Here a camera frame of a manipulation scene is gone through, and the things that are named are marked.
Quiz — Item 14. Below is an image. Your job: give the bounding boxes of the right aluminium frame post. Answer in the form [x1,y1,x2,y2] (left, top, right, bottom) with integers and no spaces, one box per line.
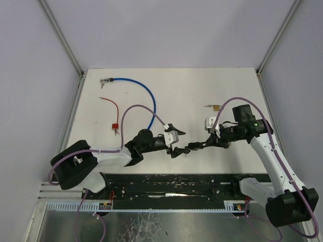
[255,0,304,76]

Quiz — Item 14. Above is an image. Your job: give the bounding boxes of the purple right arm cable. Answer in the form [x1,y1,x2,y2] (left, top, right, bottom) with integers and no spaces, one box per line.
[213,96,319,239]

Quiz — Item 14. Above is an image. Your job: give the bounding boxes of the black padlock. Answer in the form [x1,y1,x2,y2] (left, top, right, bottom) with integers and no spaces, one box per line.
[185,142,205,151]

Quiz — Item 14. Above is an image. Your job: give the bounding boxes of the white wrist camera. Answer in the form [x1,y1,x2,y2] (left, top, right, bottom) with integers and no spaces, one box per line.
[164,131,179,147]
[204,116,220,133]

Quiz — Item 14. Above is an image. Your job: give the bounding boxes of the red cable padlock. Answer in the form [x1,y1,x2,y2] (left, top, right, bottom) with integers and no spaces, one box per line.
[99,96,120,130]

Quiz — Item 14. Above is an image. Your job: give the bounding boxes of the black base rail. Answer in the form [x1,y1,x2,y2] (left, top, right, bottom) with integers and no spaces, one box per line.
[87,173,267,201]

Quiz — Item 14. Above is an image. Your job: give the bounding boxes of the aluminium frame post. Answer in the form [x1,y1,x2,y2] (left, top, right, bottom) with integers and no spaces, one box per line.
[37,0,84,76]
[255,0,304,76]

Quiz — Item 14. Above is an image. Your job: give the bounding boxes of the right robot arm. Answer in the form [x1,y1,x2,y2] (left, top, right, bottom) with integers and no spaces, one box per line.
[170,103,318,227]

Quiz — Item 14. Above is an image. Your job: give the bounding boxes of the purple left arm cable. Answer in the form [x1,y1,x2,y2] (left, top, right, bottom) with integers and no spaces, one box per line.
[48,104,169,187]

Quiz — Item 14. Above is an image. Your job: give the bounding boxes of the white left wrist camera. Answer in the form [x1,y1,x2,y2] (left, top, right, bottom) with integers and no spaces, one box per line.
[164,131,179,147]

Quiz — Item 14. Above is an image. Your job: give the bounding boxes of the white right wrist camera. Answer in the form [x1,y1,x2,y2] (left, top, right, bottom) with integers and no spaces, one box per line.
[204,116,220,133]

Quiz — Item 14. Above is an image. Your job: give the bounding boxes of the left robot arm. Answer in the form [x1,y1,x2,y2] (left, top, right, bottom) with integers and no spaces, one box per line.
[49,124,186,193]

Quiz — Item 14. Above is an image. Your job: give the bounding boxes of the blue cable lock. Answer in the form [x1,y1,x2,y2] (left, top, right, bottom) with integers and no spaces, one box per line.
[99,78,156,129]

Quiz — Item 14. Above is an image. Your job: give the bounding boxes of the left aluminium frame post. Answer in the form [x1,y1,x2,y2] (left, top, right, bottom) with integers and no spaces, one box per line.
[37,0,84,76]

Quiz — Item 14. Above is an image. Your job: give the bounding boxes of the keys of blue cable lock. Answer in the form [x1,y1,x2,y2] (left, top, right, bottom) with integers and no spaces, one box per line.
[100,79,106,89]

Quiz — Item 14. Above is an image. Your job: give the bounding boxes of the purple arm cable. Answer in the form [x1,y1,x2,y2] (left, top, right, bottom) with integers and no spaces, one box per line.
[48,104,169,187]
[213,96,319,239]

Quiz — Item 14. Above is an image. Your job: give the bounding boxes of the small brass padlock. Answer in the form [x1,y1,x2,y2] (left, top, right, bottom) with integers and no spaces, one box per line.
[212,104,222,111]

